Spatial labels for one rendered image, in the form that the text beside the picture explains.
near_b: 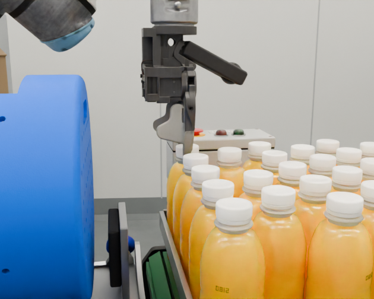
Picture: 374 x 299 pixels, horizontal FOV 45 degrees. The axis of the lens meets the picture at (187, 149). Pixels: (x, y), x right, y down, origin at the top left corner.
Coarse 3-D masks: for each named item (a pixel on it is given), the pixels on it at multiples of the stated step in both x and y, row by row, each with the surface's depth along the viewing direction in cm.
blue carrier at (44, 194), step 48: (0, 96) 47; (48, 96) 47; (0, 144) 43; (48, 144) 44; (0, 192) 42; (48, 192) 43; (0, 240) 43; (48, 240) 43; (0, 288) 45; (48, 288) 46
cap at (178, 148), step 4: (180, 144) 76; (176, 148) 75; (180, 148) 74; (192, 148) 74; (196, 148) 74; (176, 152) 75; (180, 152) 74; (192, 152) 74; (196, 152) 74; (176, 156) 75; (180, 156) 74
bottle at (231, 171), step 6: (222, 162) 72; (240, 162) 73; (222, 168) 72; (228, 168) 72; (234, 168) 72; (240, 168) 73; (222, 174) 72; (228, 174) 71; (234, 174) 71; (240, 174) 72; (234, 180) 71; (240, 180) 71; (234, 186) 71; (240, 186) 71; (234, 192) 71; (240, 192) 71
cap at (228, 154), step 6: (222, 150) 72; (228, 150) 72; (234, 150) 72; (240, 150) 72; (222, 156) 72; (228, 156) 71; (234, 156) 71; (240, 156) 72; (228, 162) 72; (234, 162) 72
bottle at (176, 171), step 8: (176, 160) 75; (176, 168) 74; (168, 176) 76; (176, 176) 74; (168, 184) 75; (168, 192) 76; (168, 200) 76; (168, 208) 76; (168, 216) 77; (168, 224) 77
